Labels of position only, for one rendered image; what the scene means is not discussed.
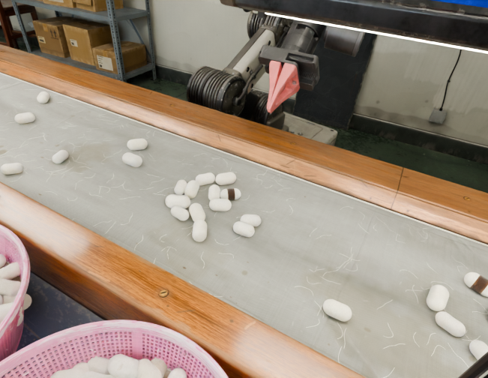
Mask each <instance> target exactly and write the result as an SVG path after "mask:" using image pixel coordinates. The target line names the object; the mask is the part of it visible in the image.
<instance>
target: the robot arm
mask: <svg viewBox="0 0 488 378"><path fill-rule="evenodd" d="M326 26H327V28H326V30H325V35H324V38H323V41H324V42H325V48H326V49H330V50H333V51H336V52H339V53H343V54H346V55H349V56H353V57H355V56H356V55H357V53H358V50H359V47H360V45H361V42H362V40H363V39H364V35H365V31H358V30H354V29H349V28H341V27H336V26H332V25H324V24H320V23H315V22H308V21H303V20H298V19H294V20H293V22H292V25H291V27H290V29H289V31H288V33H287V35H286V37H285V40H284V42H283V44H282V46H281V48H278V47H274V46H268V45H263V46H262V48H261V50H260V55H259V57H258V59H259V63H260V64H263V65H265V71H266V73H267V74H269V82H270V89H269V95H268V104H267V110H268V112H269V113H272V112H273V111H274V110H275V109H276V108H277V107H278V106H279V105H280V104H281V103H282V102H284V101H285V100H286V99H288V98H290V97H291V96H293V94H295V93H296V92H298V90H299V89H305V90H308V91H312V90H313V88H314V86H315V85H317V83H318V81H319V58H318V56H316V55H313V53H314V51H315V49H316V46H317V43H318V42H319V39H320V37H321V36H322V33H323V31H324V29H325V27H326ZM284 89H285V90H284Z"/></svg>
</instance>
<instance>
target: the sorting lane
mask: <svg viewBox="0 0 488 378"><path fill-rule="evenodd" d="M41 92H47V93H48V94H49V100H48V101H47V102H46V103H40V102H38V100H37V96H38V95H39V94H40V93H41ZM20 113H32V114H34V116H35V120H34V121H33V122H29V123H24V124H20V123H17V122H16V121H15V116H16V115H17V114H20ZM134 139H145V140H146V141H147V143H148V145H147V147H146V148H145V149H140V150H130V149H129V148H128V147H127V143H128V141H129V140H134ZM61 150H65V151H67V152H68V154H69V156H68V158H67V159H66V160H64V161H63V162H62V163H54V162H53V161H52V156H53V155H54V154H56V153H57V152H59V151H61ZM127 152H130V153H132V154H134V155H138V156H140V157H141V158H142V164H141V166H139V167H133V166H131V165H128V164H126V163H125V162H124V161H123V160H122V157H123V155H124V154H125V153H127ZM14 163H19V164H22V165H23V171H22V172H21V173H15V174H10V175H5V174H4V173H2V172H1V166H2V165H4V164H14ZM229 172H231V173H234V174H235V176H236V180H235V182H234V183H232V184H225V185H219V184H218V183H216V180H214V182H213V183H211V184H205V185H202V186H201V185H200V186H199V190H198V192H197V195H196V196H195V197H194V198H192V199H190V205H189V206H188V207H187V208H184V209H185V210H187V211H188V212H189V218H188V219H187V220H179V219H177V218H176V217H174V216H172V214H171V208H170V207H168V206H167V205H166V203H165V199H166V198H167V197H168V195H170V194H176V193H175V191H174V189H175V186H176V185H177V182H178V181H179V180H185V181H186V183H188V182H189V181H192V180H194V181H195V180H196V177H197V176H198V175H201V174H206V173H213V174H214V176H215V178H216V176H217V175H218V174H221V173H229ZM0 182H2V183H4V184H6V185H7V186H9V187H11V188H13V189H15V190H17V191H19V192H20V193H22V194H25V195H26V196H28V197H30V198H32V199H33V200H36V201H38V202H39V203H41V204H43V205H45V206H47V207H49V208H50V209H52V210H54V211H56V212H58V213H60V214H61V215H64V216H65V217H67V218H70V219H71V220H72V221H75V222H77V223H78V224H81V225H82V226H84V227H86V228H88V229H90V230H91V231H93V232H95V233H97V234H99V235H101V236H103V237H104V238H106V239H109V240H110V241H112V242H114V243H116V244H117V245H120V246H122V247H123V248H125V249H127V250H129V251H131V252H133V253H135V254H136V255H138V256H140V257H142V258H144V259H145V260H148V261H149V262H151V263H154V264H155V265H156V266H159V267H161V268H162V269H165V270H166V271H168V272H170V273H172V274H174V275H176V276H177V277H179V278H181V279H183V280H185V281H187V282H188V283H190V284H192V285H194V286H196V287H198V288H200V289H201V290H204V291H206V292H207V293H209V294H211V295H213V296H215V297H217V298H219V299H220V300H222V301H224V302H226V303H228V304H230V305H231V306H233V307H235V308H237V309H239V310H240V311H243V312H245V313H246V314H249V315H251V316H252V317H254V318H256V319H258V320H260V321H262V322H263V323H265V324H267V325H269V326H271V327H272V328H274V329H276V330H278V331H280V332H282V333H284V334H285V335H288V336H290V337H291V338H293V339H295V340H297V341H299V342H301V343H303V344H304V345H306V346H308V347H310V348H312V349H314V350H315V351H317V352H319V353H321V354H323V355H325V356H327V357H328V358H330V359H333V360H334V361H336V362H338V363H340V364H342V365H344V366H346V367H347V368H349V369H351V370H353V371H355V372H357V373H358V374H360V375H362V376H364V377H366V378H458V377H459V376H460V375H461V374H463V373H464V372H465V371H466V370H467V369H469V368H470V367H471V366H472V365H473V364H474V363H475V362H476V361H477V359H476V358H475V356H474V355H473V354H472V352H471V351H470V349H469V345H470V343H471V342H472V341H482V342H484V343H485V344H486V345H487V346H488V297H486V296H483V295H481V294H479V293H477V292H475V291H474V290H473V289H471V288H470V287H469V286H467V285H466V283H465V281H464V277H465V275H466V274H468V273H469V272H475V273H478V274H479V275H481V276H483V277H485V278H486V279H488V244H484V243H481V242H479V241H475V240H473V239H470V238H466V237H464V236H462V235H458V234H456V233H453V232H450V231H447V230H445V229H441V228H439V227H437V226H433V225H430V224H428V223H424V222H422V221H419V220H415V219H414V218H411V217H407V216H405V215H402V214H399V213H396V212H394V211H390V210H388V209H386V208H382V207H379V206H377V205H373V204H371V203H368V202H364V201H363V200H360V199H356V198H354V197H351V196H348V195H345V194H343V193H339V192H337V191H335V190H331V189H328V188H326V187H323V186H320V185H317V184H314V183H312V182H309V181H305V180H303V179H300V178H297V177H294V176H292V175H288V174H286V173H284V172H280V171H277V170H275V169H272V168H269V167H266V166H263V165H261V164H258V163H254V162H252V161H250V160H246V159H243V158H241V157H238V156H235V155H233V154H229V153H226V152H224V151H221V150H218V149H215V148H212V147H210V146H207V145H203V144H201V143H199V142H195V141H192V140H190V139H187V138H184V137H182V136H178V135H175V134H173V133H170V132H167V131H164V130H161V129H159V128H156V127H152V126H150V125H148V124H144V123H142V122H139V121H136V120H133V119H131V118H127V117H124V116H122V115H119V114H116V113H113V112H110V111H108V110H105V109H101V108H100V107H97V106H93V105H91V104H88V103H85V102H82V101H80V100H76V99H74V98H71V97H68V96H65V95H62V94H59V93H57V92H54V91H50V90H49V89H46V88H42V87H40V86H37V85H34V84H31V83H29V82H25V81H23V80H20V79H17V78H14V77H11V76H8V75H6V74H3V73H0ZM212 185H217V186H218V187H219V188H220V192H221V191H222V190H224V189H227V188H237V189H239V190H240V192H241V196H240V198H239V199H237V200H231V201H230V202H231V204H232V206H231V208H230V210H228V211H213V210H212V209H211V208H210V206H209V203H210V199H209V198H208V192H209V188H210V186H212ZM176 195H177V194H176ZM194 203H198V204H200V205H201V206H202V209H203V211H204V213H205V222H206V223H207V236H206V239H205V240H204V241H201V242H198V241H195V240H194V239H193V236H192V234H193V224H194V223H195V222H194V221H193V219H192V217H191V215H190V211H189V209H190V206H191V205H192V204H194ZM243 215H258V216H260V218H261V223H260V225H258V226H254V230H255V232H254V234H253V235H252V236H251V237H246V236H243V235H239V234H237V233H236V232H234V230H233V225H234V224H235V223H236V222H238V221H241V217H242V216H243ZM434 285H442V286H444V287H445V288H446V289H447V290H448V292H449V298H448V301H447V304H446V306H445V308H444V309H443V310H441V311H444V312H446V313H448V314H450V315H451V316H452V317H453V318H455V319H456V320H458V321H460V322H461V323H462V324H463V325H464V326H465V328H466V333H465V334H464V335H463V336H462V337H455V336H453V335H452V334H450V333H449V332H448V331H446V330H445V329H443V328H442V327H441V326H439V325H438V324H437V323H436V319H435V318H436V314H437V313H438V312H441V311H435V310H432V309H430V308H429V307H428V305H427V296H428V294H429V291H430V288H431V287H433V286H434ZM328 299H333V300H336V301H338V302H341V303H343V304H345V305H347V306H349V307H350V309H351V311H352V317H351V319H350V320H348V321H345V322H343V321H340V320H338V319H335V318H333V317H332V316H329V315H327V314H326V313H325V312H324V310H323V304H324V302H325V301H326V300H328Z"/></svg>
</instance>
